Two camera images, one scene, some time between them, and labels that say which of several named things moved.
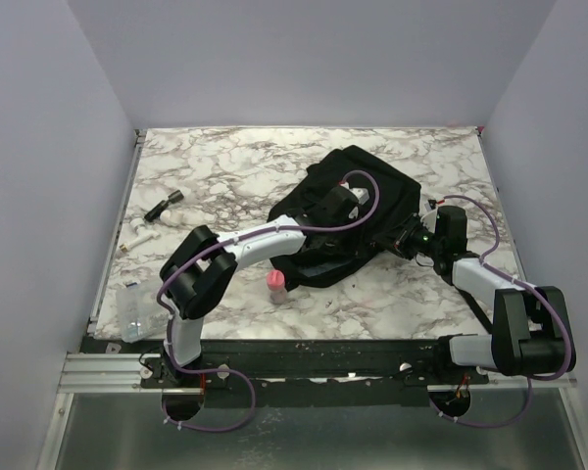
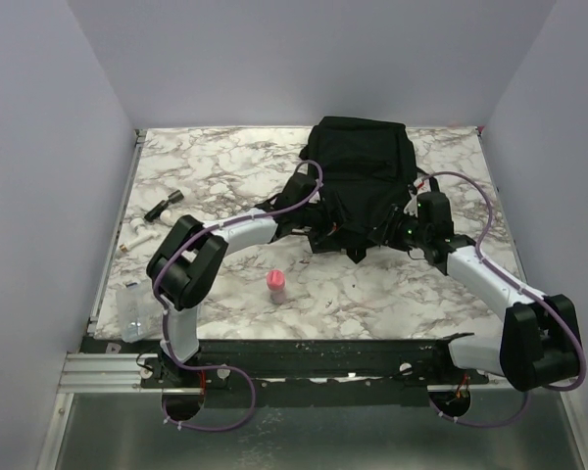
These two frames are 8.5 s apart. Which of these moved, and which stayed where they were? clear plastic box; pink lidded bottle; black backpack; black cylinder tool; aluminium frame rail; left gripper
Moved: black backpack; left gripper
Stayed: black cylinder tool; aluminium frame rail; clear plastic box; pink lidded bottle
